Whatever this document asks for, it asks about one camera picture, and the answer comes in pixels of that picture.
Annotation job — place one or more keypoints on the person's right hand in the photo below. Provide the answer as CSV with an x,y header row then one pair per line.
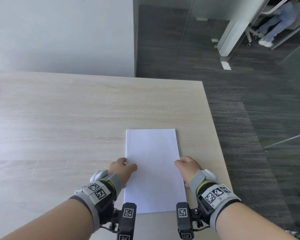
x,y
190,168

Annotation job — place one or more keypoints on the grey office chair base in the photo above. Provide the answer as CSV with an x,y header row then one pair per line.
x,y
251,37

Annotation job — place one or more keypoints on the clear plastic water bottle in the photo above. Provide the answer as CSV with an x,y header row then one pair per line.
x,y
298,234

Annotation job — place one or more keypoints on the light wooden table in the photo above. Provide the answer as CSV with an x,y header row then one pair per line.
x,y
65,122

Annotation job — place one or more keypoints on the person's left hand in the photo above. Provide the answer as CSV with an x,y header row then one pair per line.
x,y
122,169

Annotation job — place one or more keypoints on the white pillar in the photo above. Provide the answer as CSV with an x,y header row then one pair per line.
x,y
237,29

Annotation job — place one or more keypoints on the person's left forearm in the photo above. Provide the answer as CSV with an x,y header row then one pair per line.
x,y
52,222

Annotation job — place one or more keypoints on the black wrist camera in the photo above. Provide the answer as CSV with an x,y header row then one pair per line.
x,y
185,219
127,219

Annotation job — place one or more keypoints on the stack of white sheets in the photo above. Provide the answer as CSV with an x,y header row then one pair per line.
x,y
152,152

